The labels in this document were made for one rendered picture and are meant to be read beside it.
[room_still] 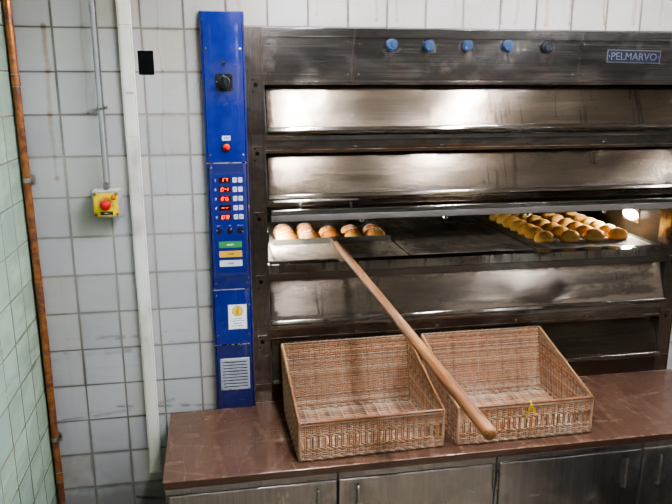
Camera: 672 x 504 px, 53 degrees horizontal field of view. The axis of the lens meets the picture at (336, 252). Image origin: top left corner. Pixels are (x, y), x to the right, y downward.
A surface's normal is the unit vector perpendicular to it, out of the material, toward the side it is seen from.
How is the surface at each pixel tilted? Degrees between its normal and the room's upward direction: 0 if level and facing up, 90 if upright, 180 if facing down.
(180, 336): 90
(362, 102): 70
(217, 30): 90
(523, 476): 90
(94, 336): 90
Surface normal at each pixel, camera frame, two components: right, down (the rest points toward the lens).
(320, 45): 0.18, 0.24
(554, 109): 0.18, -0.13
